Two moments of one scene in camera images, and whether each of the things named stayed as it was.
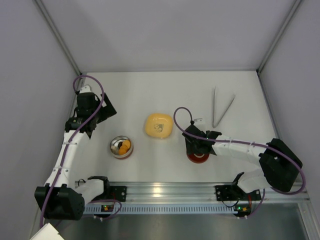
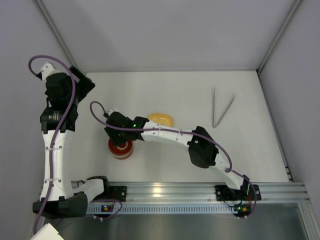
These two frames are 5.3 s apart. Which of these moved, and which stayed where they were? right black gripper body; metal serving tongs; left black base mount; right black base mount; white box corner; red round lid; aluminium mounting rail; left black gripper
Moved: right black gripper body; left black gripper; red round lid
Stayed: left black base mount; metal serving tongs; white box corner; aluminium mounting rail; right black base mount
